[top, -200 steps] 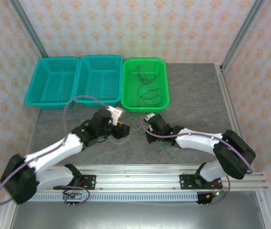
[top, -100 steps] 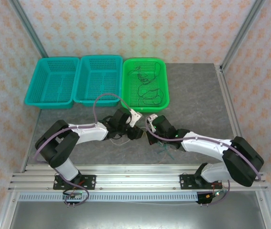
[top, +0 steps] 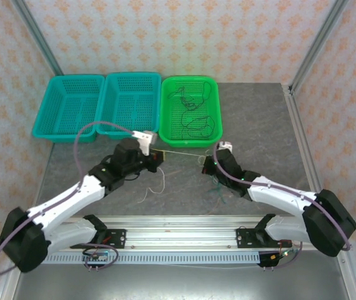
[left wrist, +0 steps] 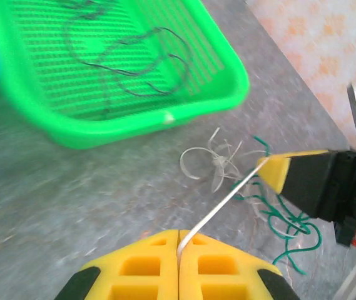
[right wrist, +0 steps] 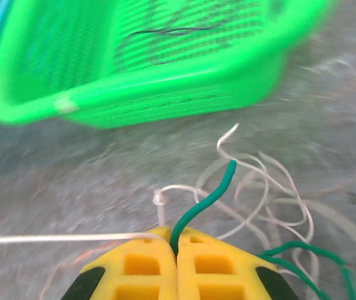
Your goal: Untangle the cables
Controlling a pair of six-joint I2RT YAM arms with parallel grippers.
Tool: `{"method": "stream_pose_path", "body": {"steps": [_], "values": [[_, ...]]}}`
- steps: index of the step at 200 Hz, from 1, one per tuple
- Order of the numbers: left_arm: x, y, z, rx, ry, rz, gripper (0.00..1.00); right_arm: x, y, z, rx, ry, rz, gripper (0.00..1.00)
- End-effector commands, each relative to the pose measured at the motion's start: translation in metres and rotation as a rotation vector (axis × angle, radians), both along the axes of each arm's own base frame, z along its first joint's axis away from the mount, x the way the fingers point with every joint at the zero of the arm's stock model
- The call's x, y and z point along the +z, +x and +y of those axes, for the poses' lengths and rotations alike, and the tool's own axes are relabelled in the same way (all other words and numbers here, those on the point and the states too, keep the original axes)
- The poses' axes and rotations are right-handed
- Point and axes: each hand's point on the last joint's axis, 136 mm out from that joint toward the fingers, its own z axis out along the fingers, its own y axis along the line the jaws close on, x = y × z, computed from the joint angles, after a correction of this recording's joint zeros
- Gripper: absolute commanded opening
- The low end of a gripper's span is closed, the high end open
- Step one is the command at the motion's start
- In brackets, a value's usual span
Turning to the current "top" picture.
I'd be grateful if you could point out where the white perforated cable duct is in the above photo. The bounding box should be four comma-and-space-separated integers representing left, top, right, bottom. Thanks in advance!
44, 251, 262, 265

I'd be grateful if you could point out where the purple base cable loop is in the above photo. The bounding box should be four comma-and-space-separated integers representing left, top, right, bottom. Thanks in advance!
82, 242, 119, 272
263, 243, 303, 269

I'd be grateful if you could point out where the aluminium side rail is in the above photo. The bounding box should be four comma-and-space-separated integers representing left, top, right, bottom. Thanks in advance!
283, 83, 356, 300
0, 267, 22, 300

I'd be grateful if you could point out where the teal plastic basket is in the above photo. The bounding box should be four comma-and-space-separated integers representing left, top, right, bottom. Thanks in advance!
95, 72, 162, 141
31, 74, 106, 144

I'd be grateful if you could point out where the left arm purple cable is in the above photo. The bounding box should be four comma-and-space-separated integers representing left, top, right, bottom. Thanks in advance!
0, 121, 136, 278

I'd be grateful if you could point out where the thin beige cable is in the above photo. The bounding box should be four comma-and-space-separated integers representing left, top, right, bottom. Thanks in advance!
138, 149, 208, 204

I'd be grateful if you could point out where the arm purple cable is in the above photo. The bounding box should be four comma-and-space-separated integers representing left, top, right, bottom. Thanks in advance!
0, 121, 136, 278
212, 145, 353, 251

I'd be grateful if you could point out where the green plastic basket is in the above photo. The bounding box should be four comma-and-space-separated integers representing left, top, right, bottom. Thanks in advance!
158, 75, 224, 149

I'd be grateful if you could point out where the aluminium frame post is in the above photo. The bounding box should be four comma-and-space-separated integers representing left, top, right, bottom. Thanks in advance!
290, 0, 350, 91
11, 0, 64, 76

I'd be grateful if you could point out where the thin green cable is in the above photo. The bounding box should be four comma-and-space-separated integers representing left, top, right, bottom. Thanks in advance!
208, 174, 228, 206

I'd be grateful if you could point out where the thin black cable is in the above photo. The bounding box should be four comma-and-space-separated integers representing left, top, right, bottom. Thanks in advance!
167, 80, 216, 141

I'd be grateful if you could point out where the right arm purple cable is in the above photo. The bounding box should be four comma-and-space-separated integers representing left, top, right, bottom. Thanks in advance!
212, 145, 353, 251

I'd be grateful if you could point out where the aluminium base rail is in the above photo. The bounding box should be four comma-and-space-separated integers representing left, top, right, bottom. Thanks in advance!
48, 214, 294, 251

